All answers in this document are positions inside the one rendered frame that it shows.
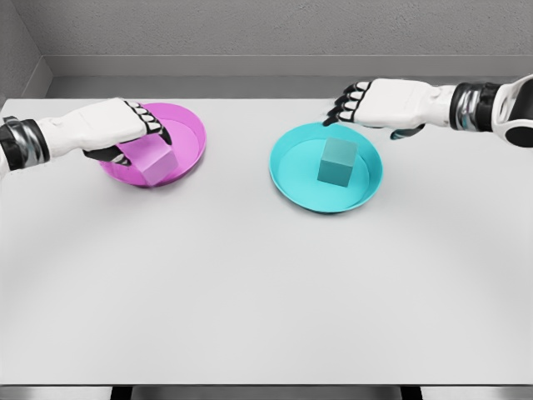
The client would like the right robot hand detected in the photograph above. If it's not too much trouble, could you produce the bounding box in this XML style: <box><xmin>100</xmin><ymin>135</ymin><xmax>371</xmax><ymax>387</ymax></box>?
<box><xmin>321</xmin><ymin>78</ymin><xmax>426</xmax><ymax>141</ymax></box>

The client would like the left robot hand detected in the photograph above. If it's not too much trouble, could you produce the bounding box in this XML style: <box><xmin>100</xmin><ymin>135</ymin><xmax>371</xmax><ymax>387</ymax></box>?
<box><xmin>73</xmin><ymin>97</ymin><xmax>173</xmax><ymax>169</ymax></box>

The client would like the pink block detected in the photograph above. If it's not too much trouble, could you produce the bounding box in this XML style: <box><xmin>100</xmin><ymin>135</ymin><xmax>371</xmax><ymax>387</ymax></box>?
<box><xmin>117</xmin><ymin>132</ymin><xmax>179</xmax><ymax>186</ymax></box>

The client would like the cyan block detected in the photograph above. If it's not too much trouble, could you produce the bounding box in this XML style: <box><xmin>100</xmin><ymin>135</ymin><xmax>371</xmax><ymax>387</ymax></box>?
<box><xmin>316</xmin><ymin>137</ymin><xmax>359</xmax><ymax>186</ymax></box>

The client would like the pink plate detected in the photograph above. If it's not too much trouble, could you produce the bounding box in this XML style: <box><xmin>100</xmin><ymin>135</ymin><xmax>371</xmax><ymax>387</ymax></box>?
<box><xmin>98</xmin><ymin>102</ymin><xmax>207</xmax><ymax>188</ymax></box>

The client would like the cyan plate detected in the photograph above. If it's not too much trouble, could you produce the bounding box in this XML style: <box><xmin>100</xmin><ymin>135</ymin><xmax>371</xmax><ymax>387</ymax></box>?
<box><xmin>269</xmin><ymin>121</ymin><xmax>383</xmax><ymax>215</ymax></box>

